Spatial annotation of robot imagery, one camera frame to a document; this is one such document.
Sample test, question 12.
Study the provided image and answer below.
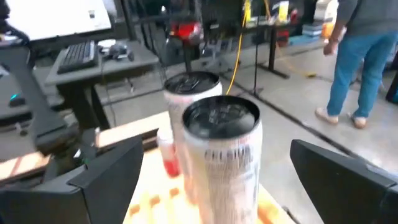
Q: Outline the red blurred machine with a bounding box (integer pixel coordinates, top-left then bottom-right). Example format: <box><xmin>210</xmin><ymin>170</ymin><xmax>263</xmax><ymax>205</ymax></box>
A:
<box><xmin>169</xmin><ymin>20</ymin><xmax>203</xmax><ymax>46</ymax></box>

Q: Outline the person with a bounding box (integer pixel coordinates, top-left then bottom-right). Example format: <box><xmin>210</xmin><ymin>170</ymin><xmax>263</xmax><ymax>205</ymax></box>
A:
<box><xmin>313</xmin><ymin>0</ymin><xmax>398</xmax><ymax>130</ymax></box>

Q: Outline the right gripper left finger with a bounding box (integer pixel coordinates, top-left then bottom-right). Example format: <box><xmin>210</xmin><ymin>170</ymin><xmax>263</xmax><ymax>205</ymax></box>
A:
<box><xmin>0</xmin><ymin>135</ymin><xmax>144</xmax><ymax>224</ymax></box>

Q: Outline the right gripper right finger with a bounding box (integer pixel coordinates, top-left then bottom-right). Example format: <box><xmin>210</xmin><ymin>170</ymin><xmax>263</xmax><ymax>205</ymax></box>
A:
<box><xmin>289</xmin><ymin>139</ymin><xmax>398</xmax><ymax>224</ymax></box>

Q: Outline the white screen desk monitor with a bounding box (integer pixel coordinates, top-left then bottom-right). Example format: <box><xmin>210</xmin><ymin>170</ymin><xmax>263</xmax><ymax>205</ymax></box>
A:
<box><xmin>6</xmin><ymin>0</ymin><xmax>113</xmax><ymax>41</ymax></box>

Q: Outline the black legged table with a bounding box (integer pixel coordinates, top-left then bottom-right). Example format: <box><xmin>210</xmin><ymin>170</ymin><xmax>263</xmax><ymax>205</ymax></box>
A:
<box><xmin>198</xmin><ymin>17</ymin><xmax>327</xmax><ymax>80</ymax></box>

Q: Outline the grey desk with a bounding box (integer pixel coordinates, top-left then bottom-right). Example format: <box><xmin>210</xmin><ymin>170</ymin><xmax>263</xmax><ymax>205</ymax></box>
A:
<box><xmin>45</xmin><ymin>39</ymin><xmax>160</xmax><ymax>131</ymax></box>
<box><xmin>0</xmin><ymin>67</ymin><xmax>65</xmax><ymax>125</ymax></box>

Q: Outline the black tripod stand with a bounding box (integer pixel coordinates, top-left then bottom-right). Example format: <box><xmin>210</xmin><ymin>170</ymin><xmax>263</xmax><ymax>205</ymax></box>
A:
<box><xmin>245</xmin><ymin>0</ymin><xmax>265</xmax><ymax>97</ymax></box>

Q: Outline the black keyboard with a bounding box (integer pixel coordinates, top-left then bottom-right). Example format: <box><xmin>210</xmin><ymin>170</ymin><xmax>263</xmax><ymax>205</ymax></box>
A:
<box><xmin>57</xmin><ymin>40</ymin><xmax>99</xmax><ymax>75</ymax></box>

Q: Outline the yellow cable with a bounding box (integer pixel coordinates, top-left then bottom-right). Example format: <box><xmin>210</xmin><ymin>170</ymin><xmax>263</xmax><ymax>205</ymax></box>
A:
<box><xmin>226</xmin><ymin>0</ymin><xmax>317</xmax><ymax>96</ymax></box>

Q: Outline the black computer mouse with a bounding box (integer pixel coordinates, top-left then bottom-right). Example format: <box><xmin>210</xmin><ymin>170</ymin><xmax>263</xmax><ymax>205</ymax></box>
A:
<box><xmin>8</xmin><ymin>92</ymin><xmax>27</xmax><ymax>108</ymax></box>

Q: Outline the white and red can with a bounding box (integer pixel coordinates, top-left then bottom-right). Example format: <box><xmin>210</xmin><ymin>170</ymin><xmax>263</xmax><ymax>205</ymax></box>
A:
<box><xmin>156</xmin><ymin>126</ymin><xmax>181</xmax><ymax>178</ymax></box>

